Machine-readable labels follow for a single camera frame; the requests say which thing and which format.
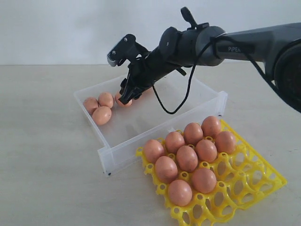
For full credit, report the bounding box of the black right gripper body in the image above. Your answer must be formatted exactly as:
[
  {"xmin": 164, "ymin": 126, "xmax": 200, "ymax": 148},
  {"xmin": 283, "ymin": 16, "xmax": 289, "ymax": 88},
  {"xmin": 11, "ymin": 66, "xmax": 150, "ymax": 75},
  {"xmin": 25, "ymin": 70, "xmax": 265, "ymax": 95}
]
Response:
[{"xmin": 122, "ymin": 49, "xmax": 183, "ymax": 92}]

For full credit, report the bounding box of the brown egg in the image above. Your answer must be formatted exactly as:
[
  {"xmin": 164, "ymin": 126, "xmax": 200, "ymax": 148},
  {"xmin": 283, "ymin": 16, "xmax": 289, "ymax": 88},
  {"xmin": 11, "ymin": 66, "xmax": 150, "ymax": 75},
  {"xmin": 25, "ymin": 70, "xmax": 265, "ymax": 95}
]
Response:
[
  {"xmin": 201, "ymin": 115, "xmax": 221, "ymax": 139},
  {"xmin": 142, "ymin": 88, "xmax": 153, "ymax": 95},
  {"xmin": 183, "ymin": 122, "xmax": 203, "ymax": 145},
  {"xmin": 143, "ymin": 139, "xmax": 165, "ymax": 163},
  {"xmin": 191, "ymin": 168, "xmax": 217, "ymax": 194},
  {"xmin": 114, "ymin": 92, "xmax": 133, "ymax": 107},
  {"xmin": 155, "ymin": 156, "xmax": 178, "ymax": 184},
  {"xmin": 165, "ymin": 131, "xmax": 185, "ymax": 153},
  {"xmin": 195, "ymin": 139, "xmax": 217, "ymax": 162},
  {"xmin": 83, "ymin": 97, "xmax": 99, "ymax": 115},
  {"xmin": 98, "ymin": 92, "xmax": 114, "ymax": 108},
  {"xmin": 167, "ymin": 179, "xmax": 193, "ymax": 207},
  {"xmin": 92, "ymin": 106, "xmax": 112, "ymax": 125},
  {"xmin": 176, "ymin": 145, "xmax": 198, "ymax": 173},
  {"xmin": 214, "ymin": 131, "xmax": 236, "ymax": 154}
]

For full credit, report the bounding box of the clear plastic bin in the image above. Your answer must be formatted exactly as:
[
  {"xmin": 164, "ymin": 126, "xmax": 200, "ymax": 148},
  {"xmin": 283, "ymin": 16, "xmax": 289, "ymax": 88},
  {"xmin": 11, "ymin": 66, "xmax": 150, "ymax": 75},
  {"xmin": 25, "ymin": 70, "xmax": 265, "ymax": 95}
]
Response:
[{"xmin": 74, "ymin": 74, "xmax": 228, "ymax": 177}]

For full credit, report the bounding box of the yellow plastic egg tray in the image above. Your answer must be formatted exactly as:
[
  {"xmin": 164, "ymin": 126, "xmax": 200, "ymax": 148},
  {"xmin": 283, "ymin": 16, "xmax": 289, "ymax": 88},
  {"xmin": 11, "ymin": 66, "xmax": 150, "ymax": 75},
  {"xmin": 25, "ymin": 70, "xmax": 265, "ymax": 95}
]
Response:
[{"xmin": 136, "ymin": 120, "xmax": 287, "ymax": 226}]

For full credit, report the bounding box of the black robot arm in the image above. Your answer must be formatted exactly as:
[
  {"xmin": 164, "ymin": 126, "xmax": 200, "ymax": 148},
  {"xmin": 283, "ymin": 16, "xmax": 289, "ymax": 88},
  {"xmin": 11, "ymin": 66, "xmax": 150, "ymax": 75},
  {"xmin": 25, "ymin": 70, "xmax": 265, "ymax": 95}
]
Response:
[{"xmin": 107, "ymin": 23, "xmax": 301, "ymax": 111}]

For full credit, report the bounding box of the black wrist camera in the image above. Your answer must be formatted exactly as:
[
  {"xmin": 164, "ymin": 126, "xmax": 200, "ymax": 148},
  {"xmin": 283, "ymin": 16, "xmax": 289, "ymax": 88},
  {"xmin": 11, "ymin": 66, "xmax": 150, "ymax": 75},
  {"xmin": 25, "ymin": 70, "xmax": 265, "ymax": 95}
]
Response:
[{"xmin": 107, "ymin": 34, "xmax": 149, "ymax": 67}]

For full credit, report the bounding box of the black cable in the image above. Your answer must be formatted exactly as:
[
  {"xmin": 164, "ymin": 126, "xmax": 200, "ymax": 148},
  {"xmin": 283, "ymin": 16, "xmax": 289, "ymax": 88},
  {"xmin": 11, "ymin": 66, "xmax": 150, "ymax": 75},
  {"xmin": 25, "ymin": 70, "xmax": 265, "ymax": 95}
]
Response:
[{"xmin": 151, "ymin": 7, "xmax": 283, "ymax": 115}]

